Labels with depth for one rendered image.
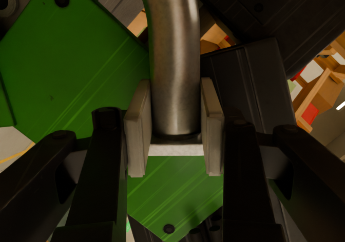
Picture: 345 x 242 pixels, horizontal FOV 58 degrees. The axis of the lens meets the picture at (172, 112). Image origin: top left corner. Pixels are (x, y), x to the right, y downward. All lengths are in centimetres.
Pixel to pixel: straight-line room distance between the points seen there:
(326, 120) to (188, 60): 952
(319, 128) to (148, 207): 947
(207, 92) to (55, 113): 13
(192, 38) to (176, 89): 3
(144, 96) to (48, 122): 11
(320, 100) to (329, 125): 548
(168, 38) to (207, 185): 13
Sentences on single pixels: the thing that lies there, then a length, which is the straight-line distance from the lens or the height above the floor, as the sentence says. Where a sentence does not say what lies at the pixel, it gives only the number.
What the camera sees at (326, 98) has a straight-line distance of 429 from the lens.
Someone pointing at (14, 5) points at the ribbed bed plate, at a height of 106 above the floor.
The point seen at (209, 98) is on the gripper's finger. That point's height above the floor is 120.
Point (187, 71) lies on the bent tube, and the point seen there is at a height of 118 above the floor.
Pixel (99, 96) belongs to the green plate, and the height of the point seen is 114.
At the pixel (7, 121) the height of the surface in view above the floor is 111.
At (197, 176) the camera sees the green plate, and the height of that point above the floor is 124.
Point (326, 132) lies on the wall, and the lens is 976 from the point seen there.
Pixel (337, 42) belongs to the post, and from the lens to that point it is 102.
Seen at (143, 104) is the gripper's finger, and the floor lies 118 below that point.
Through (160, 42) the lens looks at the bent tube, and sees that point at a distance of 17.
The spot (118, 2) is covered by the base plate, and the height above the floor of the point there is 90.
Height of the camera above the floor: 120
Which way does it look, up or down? 2 degrees down
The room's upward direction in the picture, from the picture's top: 136 degrees clockwise
